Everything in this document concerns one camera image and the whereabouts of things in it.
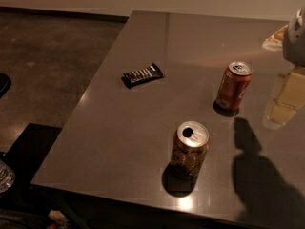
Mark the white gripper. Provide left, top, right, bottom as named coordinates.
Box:
left=262, top=6, right=305, bottom=130

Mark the orange patterned drink can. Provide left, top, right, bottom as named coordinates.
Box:
left=170, top=121, right=210, bottom=179

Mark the red soda can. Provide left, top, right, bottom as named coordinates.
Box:
left=215, top=61, right=253, bottom=112

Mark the black candy bar wrapper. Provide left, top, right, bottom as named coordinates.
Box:
left=121, top=63, right=165, bottom=89

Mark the black round object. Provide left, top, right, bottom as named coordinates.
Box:
left=0, top=73, right=11, bottom=98

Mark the clear plastic object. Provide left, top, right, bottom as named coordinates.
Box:
left=0, top=160, right=15, bottom=193

